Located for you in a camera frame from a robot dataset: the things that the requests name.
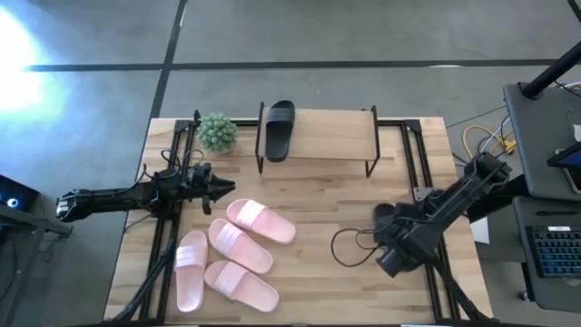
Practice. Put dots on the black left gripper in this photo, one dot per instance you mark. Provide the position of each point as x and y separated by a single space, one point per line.
199 181

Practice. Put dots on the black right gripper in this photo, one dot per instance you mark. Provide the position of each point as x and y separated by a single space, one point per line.
408 250

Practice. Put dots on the black slide sandal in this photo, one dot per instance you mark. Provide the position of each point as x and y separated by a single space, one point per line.
279 136
382 213

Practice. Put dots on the pink slide sandal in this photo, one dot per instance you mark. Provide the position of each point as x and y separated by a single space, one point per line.
190 290
272 227
254 295
249 254

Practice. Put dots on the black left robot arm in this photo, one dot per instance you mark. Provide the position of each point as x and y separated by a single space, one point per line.
113 200

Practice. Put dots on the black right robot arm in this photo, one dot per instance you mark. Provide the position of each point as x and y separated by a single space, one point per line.
472 186

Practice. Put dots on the green potted plant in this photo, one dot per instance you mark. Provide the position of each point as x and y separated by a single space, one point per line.
218 133

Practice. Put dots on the grey keyboard tray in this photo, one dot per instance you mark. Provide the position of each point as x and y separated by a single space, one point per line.
522 213

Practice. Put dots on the backlit computer keyboard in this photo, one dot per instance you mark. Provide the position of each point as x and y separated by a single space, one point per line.
556 252

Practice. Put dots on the grey desk tray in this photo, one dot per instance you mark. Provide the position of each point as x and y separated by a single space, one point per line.
535 136

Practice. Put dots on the black tablet device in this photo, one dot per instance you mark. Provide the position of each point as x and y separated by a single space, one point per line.
569 159

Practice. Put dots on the black stand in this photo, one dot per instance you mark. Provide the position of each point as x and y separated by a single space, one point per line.
32 220

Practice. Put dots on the black box with blue light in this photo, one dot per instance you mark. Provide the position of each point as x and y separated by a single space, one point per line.
16 193

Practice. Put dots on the black slanted pole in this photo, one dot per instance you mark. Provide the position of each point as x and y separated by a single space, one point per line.
549 75

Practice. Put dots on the black desk mount bar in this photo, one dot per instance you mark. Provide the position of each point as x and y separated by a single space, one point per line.
495 202

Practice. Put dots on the wooden shelf with black frame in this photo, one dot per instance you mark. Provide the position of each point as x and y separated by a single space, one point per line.
331 136

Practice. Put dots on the black aluminium table frame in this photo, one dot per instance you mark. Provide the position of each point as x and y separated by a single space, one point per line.
412 125

